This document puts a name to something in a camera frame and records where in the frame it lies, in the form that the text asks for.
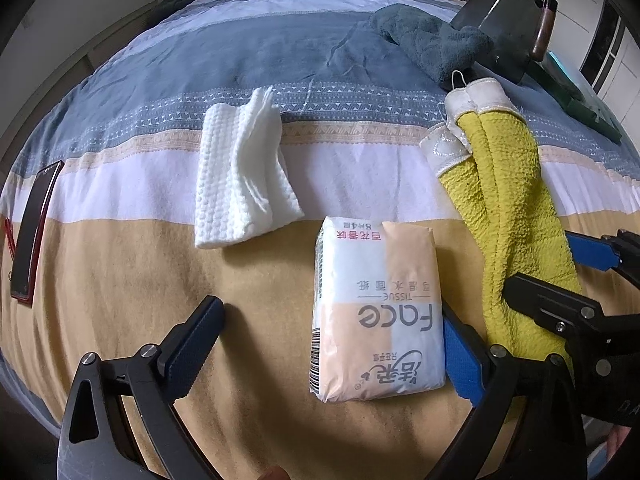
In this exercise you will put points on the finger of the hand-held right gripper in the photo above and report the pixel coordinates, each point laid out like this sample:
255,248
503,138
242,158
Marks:
545,302
590,252

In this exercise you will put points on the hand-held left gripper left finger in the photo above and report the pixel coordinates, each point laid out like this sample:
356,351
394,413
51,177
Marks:
200,340

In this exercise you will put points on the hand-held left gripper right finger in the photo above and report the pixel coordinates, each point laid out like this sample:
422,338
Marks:
462,355

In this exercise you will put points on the tissue pack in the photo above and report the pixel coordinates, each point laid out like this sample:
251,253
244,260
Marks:
375,310

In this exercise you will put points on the yellow towel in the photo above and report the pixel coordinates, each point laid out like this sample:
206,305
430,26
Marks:
505,200

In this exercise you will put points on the green tray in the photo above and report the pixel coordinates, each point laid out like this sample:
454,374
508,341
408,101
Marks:
580,105

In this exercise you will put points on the white cloth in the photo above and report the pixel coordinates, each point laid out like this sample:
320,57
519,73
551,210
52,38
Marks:
235,175

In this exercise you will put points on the grey plush towel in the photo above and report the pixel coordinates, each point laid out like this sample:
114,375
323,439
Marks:
425,35

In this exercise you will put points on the person's right hand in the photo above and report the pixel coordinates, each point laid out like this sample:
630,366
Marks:
622,452

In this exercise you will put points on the person's left hand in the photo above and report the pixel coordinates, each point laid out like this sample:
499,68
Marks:
273,474

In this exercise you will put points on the striped quilt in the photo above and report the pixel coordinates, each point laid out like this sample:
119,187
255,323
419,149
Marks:
150,270

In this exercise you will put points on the white wardrobe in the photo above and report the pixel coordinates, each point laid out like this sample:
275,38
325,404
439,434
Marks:
625,60

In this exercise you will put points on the smartphone with red case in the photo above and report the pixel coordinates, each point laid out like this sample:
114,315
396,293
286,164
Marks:
35,225

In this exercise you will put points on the grey glass pitcher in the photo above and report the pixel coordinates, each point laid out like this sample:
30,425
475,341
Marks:
500,5

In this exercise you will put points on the white radiator cover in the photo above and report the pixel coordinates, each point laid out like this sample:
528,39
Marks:
75,45

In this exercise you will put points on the dark cloth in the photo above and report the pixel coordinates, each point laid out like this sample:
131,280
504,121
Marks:
182,0

